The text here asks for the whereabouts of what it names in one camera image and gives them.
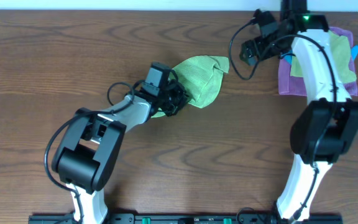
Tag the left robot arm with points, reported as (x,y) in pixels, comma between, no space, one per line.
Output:
(88,151)

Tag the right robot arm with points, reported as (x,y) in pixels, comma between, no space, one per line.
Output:
(326,128)

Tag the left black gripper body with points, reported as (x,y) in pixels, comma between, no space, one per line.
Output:
(173,98)

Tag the bright green cloth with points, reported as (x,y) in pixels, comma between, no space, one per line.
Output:
(202,77)

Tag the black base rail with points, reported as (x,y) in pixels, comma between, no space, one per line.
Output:
(128,218)

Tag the blue cloth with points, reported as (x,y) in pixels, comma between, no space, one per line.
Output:
(288,56)

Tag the olive green cloth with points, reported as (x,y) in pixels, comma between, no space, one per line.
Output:
(341,43)

